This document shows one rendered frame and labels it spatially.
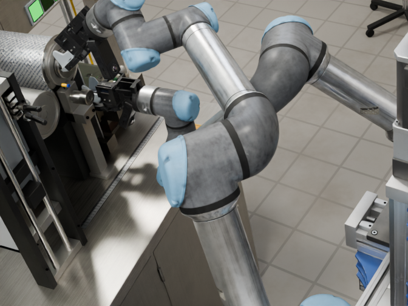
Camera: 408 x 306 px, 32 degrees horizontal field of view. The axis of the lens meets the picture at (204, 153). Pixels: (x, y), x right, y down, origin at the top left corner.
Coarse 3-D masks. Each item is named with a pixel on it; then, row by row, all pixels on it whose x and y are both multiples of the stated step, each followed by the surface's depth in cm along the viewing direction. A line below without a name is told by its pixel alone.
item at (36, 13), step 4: (36, 0) 220; (32, 4) 219; (36, 4) 220; (32, 8) 219; (36, 8) 221; (40, 8) 222; (32, 12) 219; (36, 12) 221; (40, 12) 223; (32, 16) 220; (36, 16) 221
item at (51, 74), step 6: (54, 48) 180; (60, 48) 182; (48, 54) 179; (48, 60) 179; (48, 66) 179; (48, 72) 180; (54, 72) 181; (54, 78) 182; (60, 78) 184; (66, 78) 186; (60, 84) 184
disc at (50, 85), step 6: (54, 36) 180; (48, 42) 179; (54, 42) 181; (48, 48) 179; (42, 54) 178; (42, 60) 178; (42, 66) 178; (42, 72) 179; (48, 78) 181; (72, 78) 190; (48, 84) 181; (54, 84) 183; (54, 90) 184
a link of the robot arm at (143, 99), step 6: (144, 90) 186; (150, 90) 186; (138, 96) 186; (144, 96) 185; (150, 96) 185; (138, 102) 186; (144, 102) 185; (138, 108) 187; (144, 108) 186; (150, 108) 192; (150, 114) 188
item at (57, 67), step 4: (64, 52) 182; (56, 60) 180; (56, 64) 180; (56, 68) 181; (60, 68) 181; (56, 72) 182; (60, 72) 181; (64, 72) 183; (68, 72) 184; (72, 72) 186; (60, 76) 183; (64, 76) 183; (68, 76) 185
